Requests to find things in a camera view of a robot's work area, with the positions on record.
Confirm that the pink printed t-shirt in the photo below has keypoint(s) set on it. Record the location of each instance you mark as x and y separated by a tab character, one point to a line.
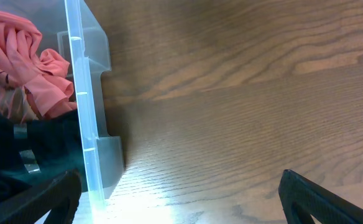
42	76

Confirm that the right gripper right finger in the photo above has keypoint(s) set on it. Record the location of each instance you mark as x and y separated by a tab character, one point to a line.
304	201

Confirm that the dark navy cloth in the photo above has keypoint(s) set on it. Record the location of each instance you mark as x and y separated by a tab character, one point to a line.
38	150

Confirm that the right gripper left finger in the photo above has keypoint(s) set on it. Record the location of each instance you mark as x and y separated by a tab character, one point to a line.
57	198

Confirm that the clear plastic storage bin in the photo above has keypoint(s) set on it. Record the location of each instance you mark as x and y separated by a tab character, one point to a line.
70	28

